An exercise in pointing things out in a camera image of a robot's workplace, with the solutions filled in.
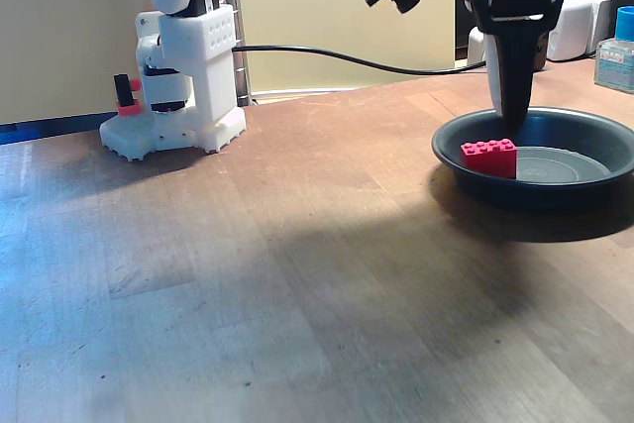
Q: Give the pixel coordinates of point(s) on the red and black clamp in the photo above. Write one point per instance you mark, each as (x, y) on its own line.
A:
(126, 101)

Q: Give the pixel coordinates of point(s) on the black panel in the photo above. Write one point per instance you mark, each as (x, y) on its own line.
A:
(460, 31)

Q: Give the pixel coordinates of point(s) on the dark round metal pan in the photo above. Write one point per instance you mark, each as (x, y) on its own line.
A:
(569, 185)

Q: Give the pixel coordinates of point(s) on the red lego block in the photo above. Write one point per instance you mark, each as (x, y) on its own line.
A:
(488, 160)

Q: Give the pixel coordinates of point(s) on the metal rack pole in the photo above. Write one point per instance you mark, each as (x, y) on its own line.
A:
(242, 76)

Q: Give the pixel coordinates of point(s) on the clear bottle with blue cap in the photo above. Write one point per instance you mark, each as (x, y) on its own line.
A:
(616, 61)

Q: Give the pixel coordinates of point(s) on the white power strip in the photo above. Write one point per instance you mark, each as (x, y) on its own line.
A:
(577, 22)

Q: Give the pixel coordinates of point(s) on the black cube power adapter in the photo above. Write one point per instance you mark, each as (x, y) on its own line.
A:
(541, 54)

